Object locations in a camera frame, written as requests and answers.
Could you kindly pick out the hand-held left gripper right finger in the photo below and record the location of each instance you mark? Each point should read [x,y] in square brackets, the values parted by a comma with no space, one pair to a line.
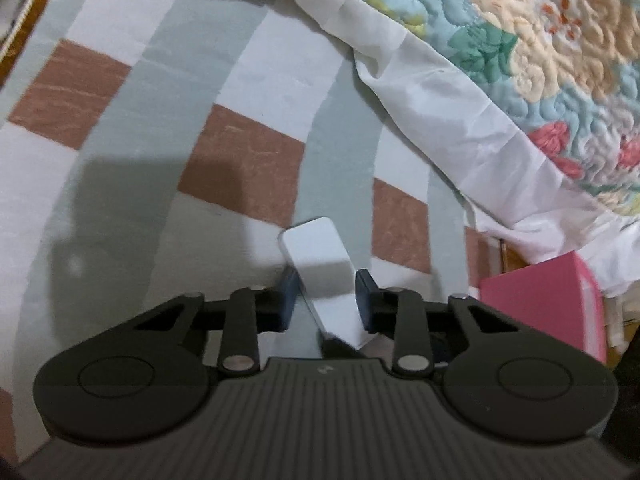
[364,305]

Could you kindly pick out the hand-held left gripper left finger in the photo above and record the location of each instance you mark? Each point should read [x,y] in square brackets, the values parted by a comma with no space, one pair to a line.
[289,300]

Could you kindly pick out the white charger grey prongs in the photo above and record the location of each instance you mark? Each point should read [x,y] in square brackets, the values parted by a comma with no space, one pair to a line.
[320,265]

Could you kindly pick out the pink cardboard box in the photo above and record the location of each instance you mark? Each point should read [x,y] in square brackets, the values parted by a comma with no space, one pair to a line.
[540,305]

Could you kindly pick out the checkered grey brown blanket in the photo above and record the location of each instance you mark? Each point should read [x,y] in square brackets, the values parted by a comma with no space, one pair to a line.
[200,85]

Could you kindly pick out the pale green patterned cloth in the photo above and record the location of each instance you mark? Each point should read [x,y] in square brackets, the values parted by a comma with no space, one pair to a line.
[622,310]

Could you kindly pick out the floral quilted bedspread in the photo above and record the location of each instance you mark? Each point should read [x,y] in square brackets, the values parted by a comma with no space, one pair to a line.
[550,60]

